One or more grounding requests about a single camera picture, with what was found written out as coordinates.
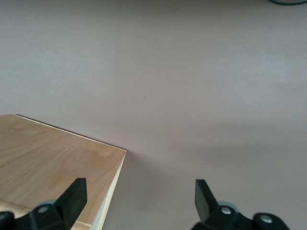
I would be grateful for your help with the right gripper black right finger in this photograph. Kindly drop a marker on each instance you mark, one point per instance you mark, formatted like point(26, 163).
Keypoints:
point(204, 203)

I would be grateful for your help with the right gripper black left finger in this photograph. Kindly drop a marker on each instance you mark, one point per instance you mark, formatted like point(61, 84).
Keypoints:
point(72, 203)

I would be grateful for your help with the wooden drawer cabinet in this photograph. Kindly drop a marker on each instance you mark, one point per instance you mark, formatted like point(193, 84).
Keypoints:
point(48, 155)

